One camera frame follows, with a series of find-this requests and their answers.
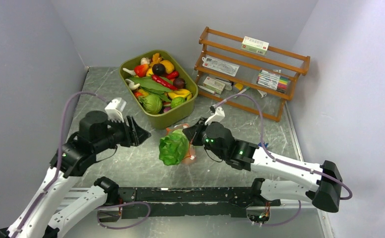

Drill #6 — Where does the clear zip bag orange zipper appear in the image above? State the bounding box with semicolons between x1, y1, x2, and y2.
159;123;197;166

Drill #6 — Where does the peach toy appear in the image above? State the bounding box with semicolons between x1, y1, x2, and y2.
181;155;196;165

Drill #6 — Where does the napa cabbage toy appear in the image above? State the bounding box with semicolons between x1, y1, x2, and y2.
159;129;189;166

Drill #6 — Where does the dark purple plum toy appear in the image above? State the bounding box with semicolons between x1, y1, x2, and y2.
152;63;166;76

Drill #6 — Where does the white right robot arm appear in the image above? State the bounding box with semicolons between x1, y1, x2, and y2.
183;118;343;213

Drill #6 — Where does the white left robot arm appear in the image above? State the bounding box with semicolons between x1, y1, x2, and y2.
0;111;151;238

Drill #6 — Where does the olive green plastic bin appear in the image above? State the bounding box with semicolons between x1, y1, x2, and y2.
119;50;198;129

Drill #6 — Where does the green leafy vegetable toy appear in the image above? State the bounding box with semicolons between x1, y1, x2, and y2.
138;94;163;115

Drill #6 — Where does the small green lime toy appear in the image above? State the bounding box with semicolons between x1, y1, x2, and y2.
170;97;186;109

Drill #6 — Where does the yellow banana pepper toy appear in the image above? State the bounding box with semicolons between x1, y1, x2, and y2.
167;89;193;100

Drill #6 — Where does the white mushroom toy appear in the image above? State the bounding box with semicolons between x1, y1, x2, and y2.
124;79;140;91

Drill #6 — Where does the blue clip on table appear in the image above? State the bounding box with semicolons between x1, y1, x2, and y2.
258;142;269;149

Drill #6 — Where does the flat green leaf toy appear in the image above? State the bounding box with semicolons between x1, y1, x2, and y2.
128;77;172;94

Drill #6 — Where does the dark red beet toy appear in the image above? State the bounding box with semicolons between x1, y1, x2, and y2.
173;78;186;90

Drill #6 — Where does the small white green box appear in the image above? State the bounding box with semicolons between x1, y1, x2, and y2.
202;76;225;94

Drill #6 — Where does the long red chili toy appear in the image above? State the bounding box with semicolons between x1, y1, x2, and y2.
151;75;178;91

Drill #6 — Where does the short red chili toy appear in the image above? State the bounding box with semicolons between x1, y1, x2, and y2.
165;70;179;80

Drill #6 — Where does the red pepper toy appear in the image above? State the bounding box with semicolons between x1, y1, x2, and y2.
134;64;150;77

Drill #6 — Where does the yellow lemon toy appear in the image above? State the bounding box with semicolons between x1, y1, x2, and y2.
146;68;154;77

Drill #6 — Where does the white pen on table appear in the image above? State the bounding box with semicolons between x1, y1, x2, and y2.
234;87;250;98

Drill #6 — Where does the yellow potato toy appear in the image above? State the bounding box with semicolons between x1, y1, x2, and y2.
160;60;175;74

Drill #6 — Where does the flat packaged stationery card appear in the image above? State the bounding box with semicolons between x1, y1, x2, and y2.
201;56;240;77

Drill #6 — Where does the white garlic bulb toy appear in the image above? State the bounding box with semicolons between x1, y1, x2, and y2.
140;57;151;65

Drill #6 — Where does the orange ginger root toy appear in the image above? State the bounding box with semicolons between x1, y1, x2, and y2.
149;53;163;67

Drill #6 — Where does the wooden shelf rack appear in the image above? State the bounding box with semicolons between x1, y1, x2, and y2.
194;27;311;122

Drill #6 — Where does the coloured marker pen set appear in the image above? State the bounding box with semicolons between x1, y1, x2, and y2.
256;69;290;93

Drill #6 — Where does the white box on top shelf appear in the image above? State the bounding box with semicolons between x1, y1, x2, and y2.
241;36;269;56

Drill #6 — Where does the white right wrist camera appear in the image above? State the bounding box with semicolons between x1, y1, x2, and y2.
205;107;225;125

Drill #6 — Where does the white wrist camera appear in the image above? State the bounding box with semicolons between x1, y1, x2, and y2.
205;107;225;125
105;97;126;122

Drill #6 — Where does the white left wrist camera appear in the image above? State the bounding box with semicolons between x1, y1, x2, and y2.
105;97;126;122

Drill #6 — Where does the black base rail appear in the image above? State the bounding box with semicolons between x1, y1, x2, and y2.
97;178;281;219

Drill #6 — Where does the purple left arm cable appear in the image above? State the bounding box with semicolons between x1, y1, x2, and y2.
10;91;152;238

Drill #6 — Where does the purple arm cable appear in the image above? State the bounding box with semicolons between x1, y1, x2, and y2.
212;93;353;228
10;91;152;238

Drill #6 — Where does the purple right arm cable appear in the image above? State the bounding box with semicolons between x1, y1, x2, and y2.
212;93;353;228

